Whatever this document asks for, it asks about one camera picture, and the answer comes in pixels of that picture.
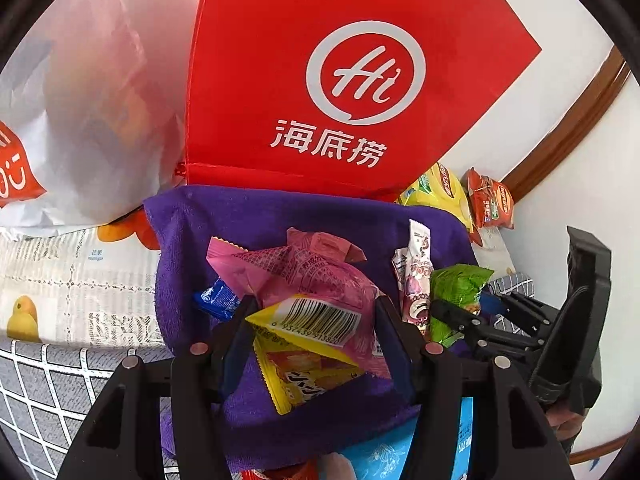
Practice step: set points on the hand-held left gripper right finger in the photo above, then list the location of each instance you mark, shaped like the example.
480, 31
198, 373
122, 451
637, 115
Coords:
397, 355

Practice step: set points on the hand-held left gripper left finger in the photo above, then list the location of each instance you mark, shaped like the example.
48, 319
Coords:
236, 355

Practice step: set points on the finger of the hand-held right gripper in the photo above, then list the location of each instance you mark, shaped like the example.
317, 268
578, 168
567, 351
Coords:
520, 310
465, 322

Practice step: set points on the green snack packet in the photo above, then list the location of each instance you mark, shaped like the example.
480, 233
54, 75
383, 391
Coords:
455, 287

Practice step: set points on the yellow snack packet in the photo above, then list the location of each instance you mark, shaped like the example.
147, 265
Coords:
300, 370

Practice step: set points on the person's right hand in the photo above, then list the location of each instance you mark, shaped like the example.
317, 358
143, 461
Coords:
562, 422

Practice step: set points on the dark blue snack packet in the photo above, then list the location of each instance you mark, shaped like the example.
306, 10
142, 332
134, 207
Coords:
217, 300

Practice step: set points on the long white pink snack packet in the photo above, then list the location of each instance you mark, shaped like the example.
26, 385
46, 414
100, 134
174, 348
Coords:
417, 285

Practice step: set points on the light blue snack packet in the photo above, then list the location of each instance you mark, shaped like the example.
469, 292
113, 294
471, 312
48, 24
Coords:
380, 455

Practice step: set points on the orange-red snack packet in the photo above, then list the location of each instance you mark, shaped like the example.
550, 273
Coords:
492, 200

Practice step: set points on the purple towel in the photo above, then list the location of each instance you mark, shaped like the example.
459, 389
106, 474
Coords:
190, 240

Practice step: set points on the red snack packet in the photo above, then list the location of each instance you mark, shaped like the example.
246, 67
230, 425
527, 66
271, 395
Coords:
280, 474

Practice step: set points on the yellow chip bag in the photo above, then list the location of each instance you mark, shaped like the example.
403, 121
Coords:
440, 190

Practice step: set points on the wooden baseboard trim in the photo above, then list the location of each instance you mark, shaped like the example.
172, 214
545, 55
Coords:
565, 130

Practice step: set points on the grey grid cloth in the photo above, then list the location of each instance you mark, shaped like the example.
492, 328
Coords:
50, 400

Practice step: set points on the white plastic bag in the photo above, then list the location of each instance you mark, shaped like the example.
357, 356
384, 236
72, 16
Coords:
90, 110

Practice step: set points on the red bag white logo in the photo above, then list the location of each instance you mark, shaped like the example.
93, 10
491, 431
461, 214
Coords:
275, 35

